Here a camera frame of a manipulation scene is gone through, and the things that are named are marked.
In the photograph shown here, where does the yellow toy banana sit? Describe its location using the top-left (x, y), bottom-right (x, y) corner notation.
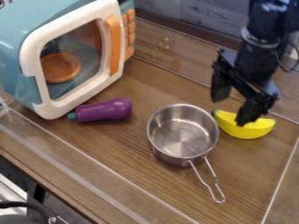
top-left (211, 109), bottom-right (276, 139)

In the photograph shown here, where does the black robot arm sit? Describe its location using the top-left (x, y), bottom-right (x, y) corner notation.
top-left (210, 0), bottom-right (299, 126)

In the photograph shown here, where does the silver pot with wire handle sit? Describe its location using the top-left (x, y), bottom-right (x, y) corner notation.
top-left (146, 103), bottom-right (226, 204)

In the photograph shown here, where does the clear acrylic barrier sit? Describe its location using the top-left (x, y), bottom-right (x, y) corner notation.
top-left (0, 99), bottom-right (199, 224)

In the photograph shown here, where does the purple toy eggplant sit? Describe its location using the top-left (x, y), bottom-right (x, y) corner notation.
top-left (67, 98), bottom-right (132, 123)

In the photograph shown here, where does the blue toy microwave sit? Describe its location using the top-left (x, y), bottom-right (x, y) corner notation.
top-left (0, 0), bottom-right (136, 120)

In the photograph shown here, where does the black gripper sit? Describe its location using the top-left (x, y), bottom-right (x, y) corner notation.
top-left (210, 48), bottom-right (280, 126)

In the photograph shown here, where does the black cable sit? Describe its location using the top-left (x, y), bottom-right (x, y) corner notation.
top-left (0, 200), bottom-right (52, 224)

